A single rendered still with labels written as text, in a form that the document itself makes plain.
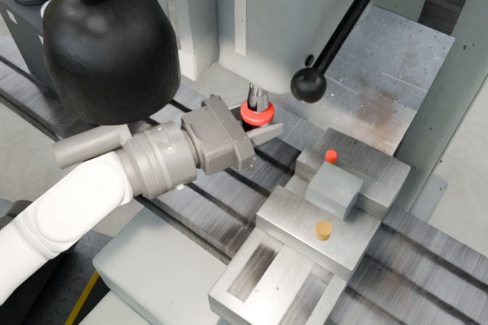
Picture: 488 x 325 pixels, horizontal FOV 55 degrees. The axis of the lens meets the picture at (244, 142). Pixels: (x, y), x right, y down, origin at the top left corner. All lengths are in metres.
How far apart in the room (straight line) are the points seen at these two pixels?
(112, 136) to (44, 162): 1.58
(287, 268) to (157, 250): 0.28
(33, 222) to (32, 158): 1.64
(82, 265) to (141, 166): 0.87
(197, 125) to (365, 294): 0.35
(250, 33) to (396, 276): 0.49
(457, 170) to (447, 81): 1.25
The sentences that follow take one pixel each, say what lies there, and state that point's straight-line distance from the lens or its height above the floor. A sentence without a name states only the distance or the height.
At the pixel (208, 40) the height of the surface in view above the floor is 1.37.
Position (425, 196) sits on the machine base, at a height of 0.20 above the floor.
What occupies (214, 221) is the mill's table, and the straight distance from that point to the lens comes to 0.78.
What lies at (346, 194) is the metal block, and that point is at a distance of 0.66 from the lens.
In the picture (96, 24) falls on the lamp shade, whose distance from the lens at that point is 0.24.
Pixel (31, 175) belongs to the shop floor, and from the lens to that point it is 2.17.
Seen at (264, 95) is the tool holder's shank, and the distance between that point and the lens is 0.62.
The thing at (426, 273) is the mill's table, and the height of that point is 0.97.
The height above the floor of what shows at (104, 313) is 0.77.
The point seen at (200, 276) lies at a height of 0.89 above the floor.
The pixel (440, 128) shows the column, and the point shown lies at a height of 0.91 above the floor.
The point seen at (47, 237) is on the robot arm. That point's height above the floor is 1.17.
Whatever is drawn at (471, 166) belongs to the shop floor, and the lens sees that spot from 2.23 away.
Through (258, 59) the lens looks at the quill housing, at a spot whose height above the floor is 1.36.
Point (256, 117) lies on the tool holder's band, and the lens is 0.64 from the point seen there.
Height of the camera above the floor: 1.66
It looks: 53 degrees down
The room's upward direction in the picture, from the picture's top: straight up
